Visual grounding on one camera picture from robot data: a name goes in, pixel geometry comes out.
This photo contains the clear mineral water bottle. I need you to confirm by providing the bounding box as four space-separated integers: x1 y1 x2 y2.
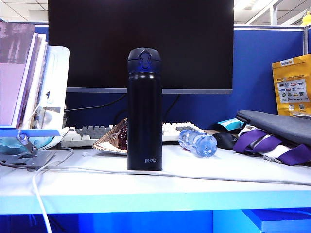
178 129 218 158

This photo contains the black Thermos flask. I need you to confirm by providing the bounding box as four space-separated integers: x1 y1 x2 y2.
127 47 163 171

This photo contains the dark red fruit bunch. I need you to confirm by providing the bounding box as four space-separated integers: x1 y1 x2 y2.
116 125 128 150

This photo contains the snack wrapper with chocolate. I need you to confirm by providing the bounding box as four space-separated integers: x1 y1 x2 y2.
92 118 129 155

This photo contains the black computer mouse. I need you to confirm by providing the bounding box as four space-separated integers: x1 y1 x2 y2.
213 132 240 150

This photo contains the white and grey keyboard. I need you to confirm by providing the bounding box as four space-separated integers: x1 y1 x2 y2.
60 122 207 148

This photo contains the teal and white packet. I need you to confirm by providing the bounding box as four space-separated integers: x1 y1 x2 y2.
210 118 247 133

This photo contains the black computer monitor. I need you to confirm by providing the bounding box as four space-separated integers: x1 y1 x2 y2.
48 0 234 95

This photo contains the purple and white tote bag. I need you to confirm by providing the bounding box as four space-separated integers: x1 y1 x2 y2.
232 125 311 168

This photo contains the blue office partition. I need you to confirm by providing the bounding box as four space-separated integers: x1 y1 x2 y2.
34 23 311 129

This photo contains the grey laptop sleeve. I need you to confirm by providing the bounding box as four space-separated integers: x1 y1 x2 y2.
235 110 311 148

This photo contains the white edged book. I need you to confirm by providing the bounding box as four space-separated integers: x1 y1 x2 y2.
18 33 49 129

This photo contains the yellow printed paper bag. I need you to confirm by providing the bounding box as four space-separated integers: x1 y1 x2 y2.
271 53 311 118

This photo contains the grey metal tablet stand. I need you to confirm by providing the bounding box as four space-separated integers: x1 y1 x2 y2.
0 125 62 172

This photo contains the teal crumpled cloth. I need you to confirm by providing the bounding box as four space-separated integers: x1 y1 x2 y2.
0 136 54 154

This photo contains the blue box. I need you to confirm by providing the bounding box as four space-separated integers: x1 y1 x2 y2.
242 209 311 233

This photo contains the yellow duck toy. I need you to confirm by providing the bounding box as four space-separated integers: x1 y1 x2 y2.
300 11 311 27

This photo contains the black monitor cable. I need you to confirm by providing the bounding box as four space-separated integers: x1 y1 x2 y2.
64 93 127 113

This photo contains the white cable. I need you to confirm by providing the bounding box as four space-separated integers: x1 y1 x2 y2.
32 166 311 233

